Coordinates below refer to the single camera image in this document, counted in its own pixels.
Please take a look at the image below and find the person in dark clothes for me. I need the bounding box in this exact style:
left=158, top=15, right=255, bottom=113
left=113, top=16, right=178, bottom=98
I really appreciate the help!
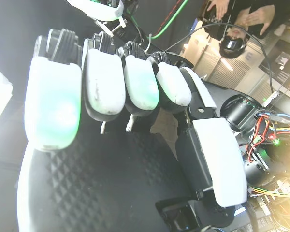
left=198, top=0, right=290, bottom=58

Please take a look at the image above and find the black VR headset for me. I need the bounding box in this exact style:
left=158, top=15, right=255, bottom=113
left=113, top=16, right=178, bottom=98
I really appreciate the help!
left=219, top=35, right=247, bottom=58

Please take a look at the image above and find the red black twisted cable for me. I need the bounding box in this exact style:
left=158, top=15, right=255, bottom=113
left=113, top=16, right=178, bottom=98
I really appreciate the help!
left=157, top=0, right=184, bottom=32

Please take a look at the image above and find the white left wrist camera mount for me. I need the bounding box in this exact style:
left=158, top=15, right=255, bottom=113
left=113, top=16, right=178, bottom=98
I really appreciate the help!
left=94, top=16, right=129, bottom=36

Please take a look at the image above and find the green cable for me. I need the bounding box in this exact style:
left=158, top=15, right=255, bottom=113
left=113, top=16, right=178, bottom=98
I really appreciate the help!
left=127, top=0, right=189, bottom=39

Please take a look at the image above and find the thin black cable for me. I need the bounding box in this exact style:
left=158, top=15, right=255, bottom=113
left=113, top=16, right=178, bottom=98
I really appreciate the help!
left=168, top=23, right=283, bottom=94

